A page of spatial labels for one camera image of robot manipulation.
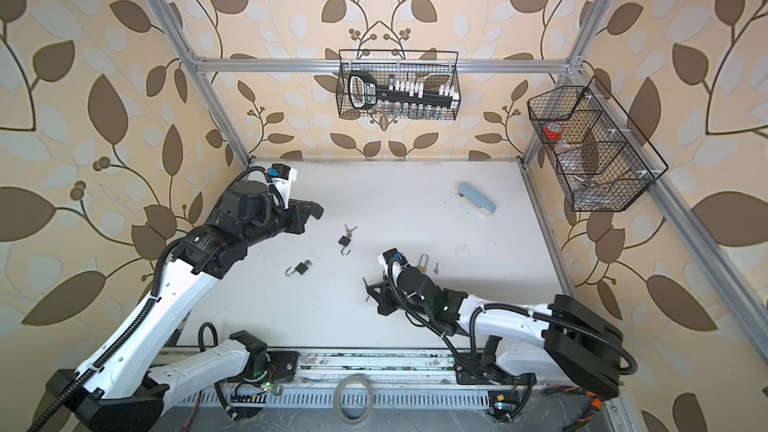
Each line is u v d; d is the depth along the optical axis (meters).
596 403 0.69
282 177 0.60
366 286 0.77
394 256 0.71
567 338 0.42
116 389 0.37
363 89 0.85
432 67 0.91
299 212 0.59
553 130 0.87
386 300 0.72
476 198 1.04
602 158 0.74
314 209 0.71
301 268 0.91
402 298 0.63
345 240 0.99
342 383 0.72
